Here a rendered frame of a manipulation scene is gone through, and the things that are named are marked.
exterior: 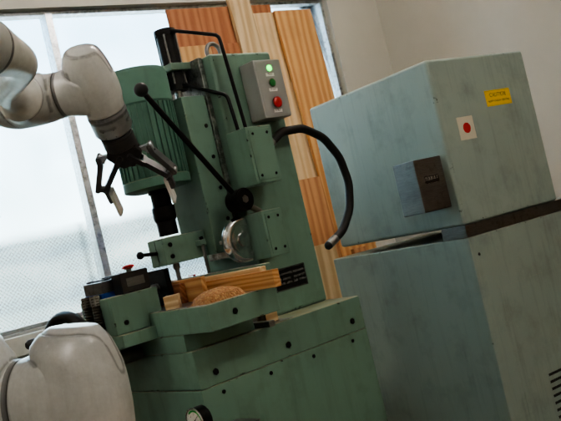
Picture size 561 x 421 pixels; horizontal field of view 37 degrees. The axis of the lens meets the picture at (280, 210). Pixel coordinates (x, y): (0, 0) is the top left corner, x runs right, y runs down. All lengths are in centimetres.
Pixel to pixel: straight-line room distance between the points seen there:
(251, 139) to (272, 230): 24
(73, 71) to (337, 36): 283
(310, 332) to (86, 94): 82
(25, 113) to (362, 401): 113
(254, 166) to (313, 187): 177
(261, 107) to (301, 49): 196
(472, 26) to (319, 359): 250
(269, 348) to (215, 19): 227
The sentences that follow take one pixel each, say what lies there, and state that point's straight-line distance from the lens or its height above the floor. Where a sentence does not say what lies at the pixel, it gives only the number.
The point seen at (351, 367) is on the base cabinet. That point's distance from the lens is 228.
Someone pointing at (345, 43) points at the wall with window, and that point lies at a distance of 456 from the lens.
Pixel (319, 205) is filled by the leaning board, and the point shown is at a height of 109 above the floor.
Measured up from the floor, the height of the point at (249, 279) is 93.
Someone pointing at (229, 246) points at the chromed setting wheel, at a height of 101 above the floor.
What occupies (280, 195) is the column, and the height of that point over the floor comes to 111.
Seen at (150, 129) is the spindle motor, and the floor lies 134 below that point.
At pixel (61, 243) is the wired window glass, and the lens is 362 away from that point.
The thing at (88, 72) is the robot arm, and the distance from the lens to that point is 185.
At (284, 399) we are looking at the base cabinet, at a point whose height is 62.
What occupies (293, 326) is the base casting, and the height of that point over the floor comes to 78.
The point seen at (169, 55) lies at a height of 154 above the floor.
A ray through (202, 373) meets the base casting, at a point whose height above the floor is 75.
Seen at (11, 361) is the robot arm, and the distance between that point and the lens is 155.
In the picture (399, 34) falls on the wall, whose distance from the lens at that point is 468.
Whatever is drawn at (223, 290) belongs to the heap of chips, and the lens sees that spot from 193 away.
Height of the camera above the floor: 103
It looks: 1 degrees up
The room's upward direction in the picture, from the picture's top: 13 degrees counter-clockwise
